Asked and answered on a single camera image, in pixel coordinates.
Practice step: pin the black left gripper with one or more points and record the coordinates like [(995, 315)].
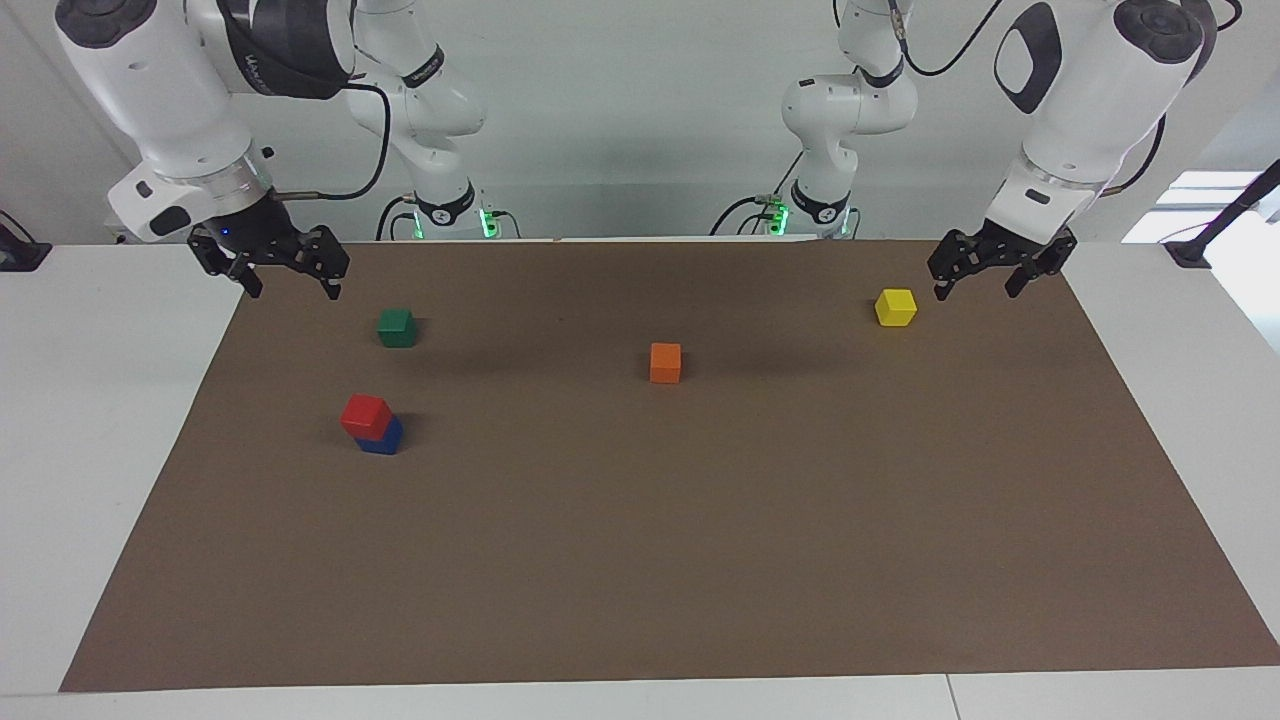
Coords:
[(1015, 245)]

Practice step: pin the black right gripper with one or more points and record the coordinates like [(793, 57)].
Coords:
[(260, 235)]

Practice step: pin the red wooden block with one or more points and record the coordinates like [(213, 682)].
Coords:
[(365, 415)]

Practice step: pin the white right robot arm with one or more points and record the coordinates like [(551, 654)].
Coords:
[(160, 100)]

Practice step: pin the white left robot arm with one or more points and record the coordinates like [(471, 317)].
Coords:
[(1090, 100)]

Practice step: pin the yellow wooden block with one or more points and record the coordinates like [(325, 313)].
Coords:
[(896, 308)]

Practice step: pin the green wooden block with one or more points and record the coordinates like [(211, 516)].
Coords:
[(397, 328)]

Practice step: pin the blue wooden block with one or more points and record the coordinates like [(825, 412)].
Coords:
[(385, 445)]

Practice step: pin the orange wooden block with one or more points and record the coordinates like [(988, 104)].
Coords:
[(665, 365)]

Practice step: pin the brown table mat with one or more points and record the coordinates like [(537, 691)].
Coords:
[(700, 520)]

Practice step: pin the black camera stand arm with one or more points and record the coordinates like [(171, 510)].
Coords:
[(1215, 225)]

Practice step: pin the black clamp mount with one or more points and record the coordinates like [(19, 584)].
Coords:
[(22, 255)]

